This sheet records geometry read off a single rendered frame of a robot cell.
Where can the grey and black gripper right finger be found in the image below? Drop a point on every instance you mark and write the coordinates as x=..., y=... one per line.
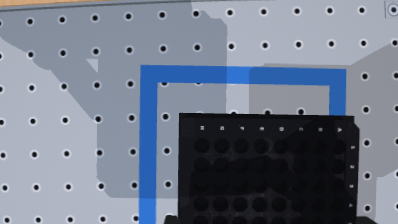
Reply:
x=364, y=220

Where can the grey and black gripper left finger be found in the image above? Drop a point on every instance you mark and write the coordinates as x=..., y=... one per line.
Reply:
x=172, y=219

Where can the blue tape outline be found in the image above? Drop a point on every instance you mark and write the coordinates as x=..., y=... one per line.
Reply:
x=151, y=75

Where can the black well plate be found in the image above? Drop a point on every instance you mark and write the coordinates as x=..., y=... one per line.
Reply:
x=203, y=198

